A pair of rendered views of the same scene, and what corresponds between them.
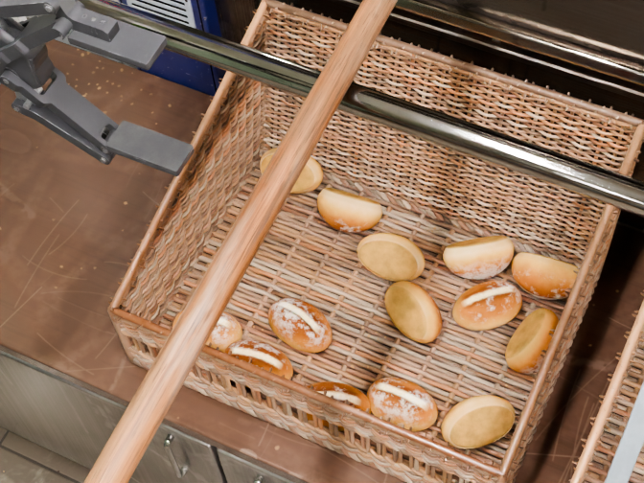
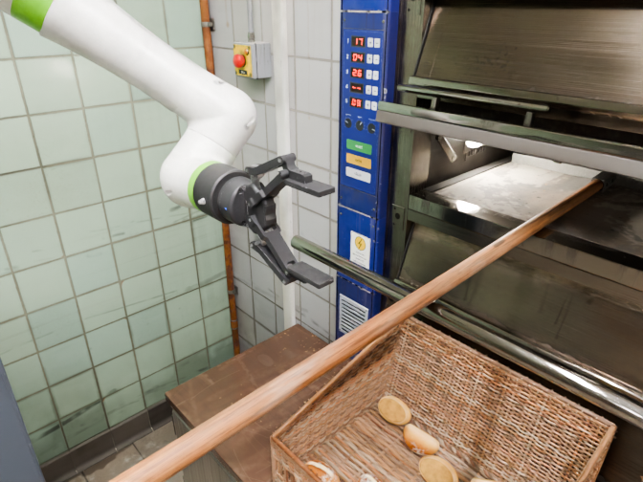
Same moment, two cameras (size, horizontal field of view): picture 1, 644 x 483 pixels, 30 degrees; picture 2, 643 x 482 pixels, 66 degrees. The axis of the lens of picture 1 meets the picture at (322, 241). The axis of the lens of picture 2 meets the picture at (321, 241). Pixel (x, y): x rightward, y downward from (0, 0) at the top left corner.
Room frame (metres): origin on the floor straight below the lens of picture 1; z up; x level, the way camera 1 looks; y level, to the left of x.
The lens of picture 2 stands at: (0.03, -0.05, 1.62)
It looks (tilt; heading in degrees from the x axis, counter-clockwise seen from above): 26 degrees down; 16
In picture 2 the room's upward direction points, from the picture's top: straight up
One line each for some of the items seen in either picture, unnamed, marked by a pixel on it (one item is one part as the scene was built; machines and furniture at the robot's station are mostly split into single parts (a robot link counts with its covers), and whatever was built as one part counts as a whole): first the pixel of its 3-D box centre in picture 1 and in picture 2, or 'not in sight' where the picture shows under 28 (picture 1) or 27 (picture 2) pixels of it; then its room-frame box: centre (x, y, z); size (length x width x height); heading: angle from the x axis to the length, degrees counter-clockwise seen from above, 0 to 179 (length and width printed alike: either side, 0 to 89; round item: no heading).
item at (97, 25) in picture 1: (82, 12); (296, 167); (0.64, 0.16, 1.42); 0.05 x 0.01 x 0.03; 59
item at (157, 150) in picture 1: (149, 148); (310, 274); (0.62, 0.14, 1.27); 0.07 x 0.03 x 0.01; 59
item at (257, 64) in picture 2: not in sight; (252, 59); (1.50, 0.59, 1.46); 0.10 x 0.07 x 0.10; 59
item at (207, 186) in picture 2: not in sight; (229, 193); (0.73, 0.31, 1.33); 0.12 x 0.06 x 0.09; 149
